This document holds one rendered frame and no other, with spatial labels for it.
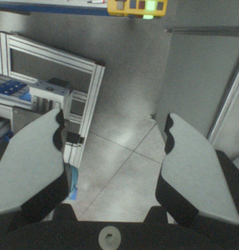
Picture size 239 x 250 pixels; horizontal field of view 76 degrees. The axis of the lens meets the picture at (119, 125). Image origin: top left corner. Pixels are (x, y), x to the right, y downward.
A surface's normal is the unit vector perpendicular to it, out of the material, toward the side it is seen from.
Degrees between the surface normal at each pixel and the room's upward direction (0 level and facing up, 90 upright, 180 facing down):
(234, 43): 90
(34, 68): 0
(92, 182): 0
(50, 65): 0
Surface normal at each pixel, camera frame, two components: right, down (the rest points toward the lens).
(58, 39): 0.00, 0.52
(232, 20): -1.00, -0.04
